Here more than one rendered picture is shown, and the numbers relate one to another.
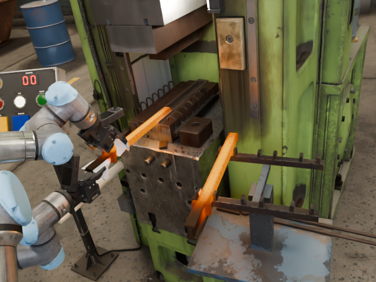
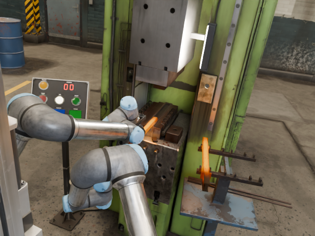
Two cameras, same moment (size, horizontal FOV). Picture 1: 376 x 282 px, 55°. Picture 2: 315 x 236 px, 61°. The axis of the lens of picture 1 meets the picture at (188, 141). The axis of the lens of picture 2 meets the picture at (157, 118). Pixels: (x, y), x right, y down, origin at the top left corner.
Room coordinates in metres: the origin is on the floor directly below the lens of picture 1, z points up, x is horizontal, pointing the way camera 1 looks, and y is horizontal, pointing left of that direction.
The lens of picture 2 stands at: (-0.21, 0.56, 1.79)
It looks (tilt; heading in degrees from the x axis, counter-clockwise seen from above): 26 degrees down; 342
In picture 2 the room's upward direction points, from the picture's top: 7 degrees clockwise
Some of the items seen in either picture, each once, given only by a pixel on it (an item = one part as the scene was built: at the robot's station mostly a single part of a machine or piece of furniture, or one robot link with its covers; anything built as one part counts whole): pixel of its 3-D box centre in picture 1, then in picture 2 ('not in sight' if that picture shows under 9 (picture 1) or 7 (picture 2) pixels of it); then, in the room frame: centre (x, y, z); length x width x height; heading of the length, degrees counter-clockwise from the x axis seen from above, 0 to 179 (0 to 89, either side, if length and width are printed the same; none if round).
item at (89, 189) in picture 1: (77, 191); not in sight; (0.90, 0.36, 0.98); 0.12 x 0.08 x 0.09; 146
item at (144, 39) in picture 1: (163, 22); (162, 68); (1.43, 0.02, 1.32); 0.42 x 0.20 x 0.10; 146
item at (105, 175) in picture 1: (104, 172); not in sight; (0.98, 0.28, 0.98); 0.09 x 0.03 x 0.06; 143
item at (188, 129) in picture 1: (196, 131); (174, 134); (1.21, -0.04, 0.95); 0.12 x 0.08 x 0.06; 146
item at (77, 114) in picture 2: not in sight; (75, 116); (1.37, 0.58, 1.01); 0.07 x 0.05 x 0.07; 81
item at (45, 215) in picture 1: (36, 224); (104, 179); (0.77, 0.45, 0.98); 0.11 x 0.08 x 0.09; 146
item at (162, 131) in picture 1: (177, 106); (156, 117); (1.43, 0.02, 0.96); 0.42 x 0.20 x 0.09; 146
